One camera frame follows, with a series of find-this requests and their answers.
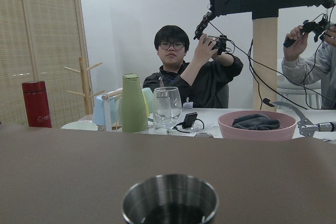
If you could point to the steel double jigger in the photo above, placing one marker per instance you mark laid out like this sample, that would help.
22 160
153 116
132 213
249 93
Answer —
170 198

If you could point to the wooden cup tree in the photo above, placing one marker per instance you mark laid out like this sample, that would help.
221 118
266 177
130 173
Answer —
85 83

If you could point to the wine glass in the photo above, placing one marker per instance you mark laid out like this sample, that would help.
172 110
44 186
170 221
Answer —
167 108

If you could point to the person in black jacket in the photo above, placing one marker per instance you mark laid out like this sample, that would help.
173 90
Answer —
203 82

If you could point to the dark grey cloth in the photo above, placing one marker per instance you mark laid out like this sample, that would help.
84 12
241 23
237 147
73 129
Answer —
257 122

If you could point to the pink bowl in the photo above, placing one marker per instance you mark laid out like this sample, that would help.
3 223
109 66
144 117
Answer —
286 131

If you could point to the red thermos bottle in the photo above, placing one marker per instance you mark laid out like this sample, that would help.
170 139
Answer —
36 104

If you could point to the black foam T stand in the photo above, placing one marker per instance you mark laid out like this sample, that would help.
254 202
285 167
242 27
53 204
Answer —
265 38

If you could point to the person in grey jacket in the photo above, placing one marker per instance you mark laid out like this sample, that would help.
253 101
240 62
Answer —
319 67

